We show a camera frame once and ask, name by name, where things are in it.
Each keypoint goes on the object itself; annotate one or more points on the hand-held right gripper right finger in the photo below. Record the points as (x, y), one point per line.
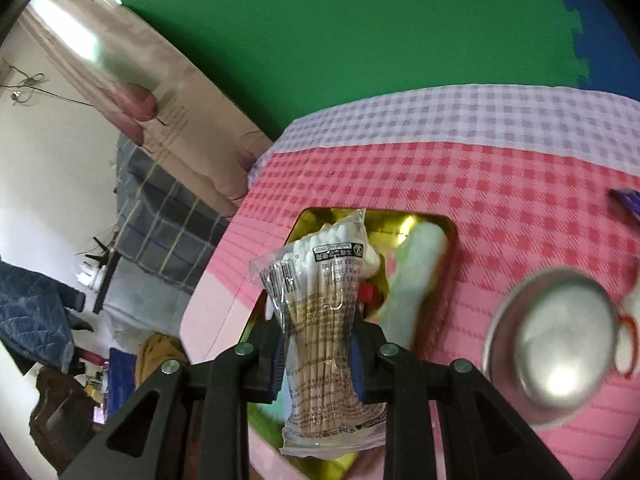
(357, 367)

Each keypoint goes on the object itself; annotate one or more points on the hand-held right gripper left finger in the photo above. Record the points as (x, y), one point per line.
(274, 365)

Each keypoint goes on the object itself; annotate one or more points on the cotton swab packet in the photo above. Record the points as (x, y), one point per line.
(320, 320)

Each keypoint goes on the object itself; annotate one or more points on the light blue and red cloth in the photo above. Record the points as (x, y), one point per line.
(368, 294)

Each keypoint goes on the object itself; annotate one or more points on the teal fluffy scrunchie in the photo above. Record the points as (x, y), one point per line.
(412, 285)

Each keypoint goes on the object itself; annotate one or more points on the red tin box gold inside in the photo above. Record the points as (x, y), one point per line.
(400, 222)

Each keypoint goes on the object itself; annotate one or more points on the yellow cloth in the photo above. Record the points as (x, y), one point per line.
(155, 360)

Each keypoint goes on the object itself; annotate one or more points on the blue plaid cloth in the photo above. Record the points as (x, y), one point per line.
(160, 230)

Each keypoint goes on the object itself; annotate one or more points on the stainless steel bowl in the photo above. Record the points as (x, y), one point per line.
(550, 345)

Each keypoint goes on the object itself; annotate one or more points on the pink checked tablecloth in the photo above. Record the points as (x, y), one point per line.
(500, 185)

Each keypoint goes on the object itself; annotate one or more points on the blue quilted jacket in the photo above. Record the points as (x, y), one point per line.
(35, 310)

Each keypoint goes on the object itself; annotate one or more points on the white pad with red trim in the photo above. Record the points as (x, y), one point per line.
(631, 330)

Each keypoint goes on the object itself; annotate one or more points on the beige printed curtain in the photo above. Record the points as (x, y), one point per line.
(165, 95)

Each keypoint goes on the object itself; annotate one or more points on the purple packet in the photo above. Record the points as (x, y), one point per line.
(626, 201)

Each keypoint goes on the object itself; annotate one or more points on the green foam mat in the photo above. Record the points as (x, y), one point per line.
(350, 25)

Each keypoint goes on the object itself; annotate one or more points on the blue foam mat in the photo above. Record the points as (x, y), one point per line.
(600, 30)

